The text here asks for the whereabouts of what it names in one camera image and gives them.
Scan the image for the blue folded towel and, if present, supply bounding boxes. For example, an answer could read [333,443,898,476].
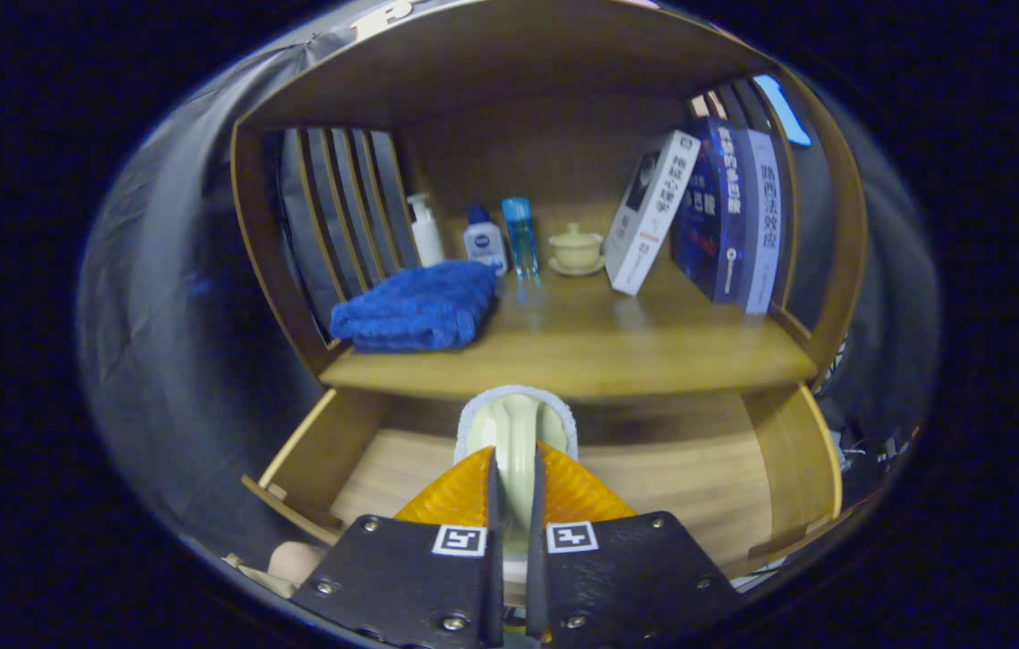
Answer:
[330,260,501,353]

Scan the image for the wooden drawer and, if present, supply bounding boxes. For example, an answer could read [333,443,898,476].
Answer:
[241,386,843,582]

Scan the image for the dark blue book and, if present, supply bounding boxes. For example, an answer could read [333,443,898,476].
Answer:
[671,115,749,306]

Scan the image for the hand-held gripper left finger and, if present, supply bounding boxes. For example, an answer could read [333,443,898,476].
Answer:
[291,444,505,649]

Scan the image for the beige lidded teacup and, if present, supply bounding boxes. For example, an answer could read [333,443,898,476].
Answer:
[547,222,606,278]

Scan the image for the white book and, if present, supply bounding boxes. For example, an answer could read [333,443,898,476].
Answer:
[604,130,702,297]

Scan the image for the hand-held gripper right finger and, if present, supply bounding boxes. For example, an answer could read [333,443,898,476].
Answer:
[523,440,744,648]

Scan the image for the wooden cabinet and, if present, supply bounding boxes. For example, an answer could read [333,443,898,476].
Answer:
[230,0,870,402]

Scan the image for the white bottle with blue cap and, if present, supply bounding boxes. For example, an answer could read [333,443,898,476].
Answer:
[462,206,509,276]

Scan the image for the lavender book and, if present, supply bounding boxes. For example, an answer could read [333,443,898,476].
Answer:
[737,128,785,315]

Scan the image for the cream scrubber with white pad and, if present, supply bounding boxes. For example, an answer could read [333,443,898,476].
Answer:
[453,385,580,560]

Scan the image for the clear blue bottle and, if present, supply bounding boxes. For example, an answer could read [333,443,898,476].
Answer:
[501,197,541,280]

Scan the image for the wooden countertop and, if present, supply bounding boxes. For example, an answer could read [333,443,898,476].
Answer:
[318,257,821,402]

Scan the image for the white pump bottle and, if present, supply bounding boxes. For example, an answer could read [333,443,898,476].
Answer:
[406,192,446,269]

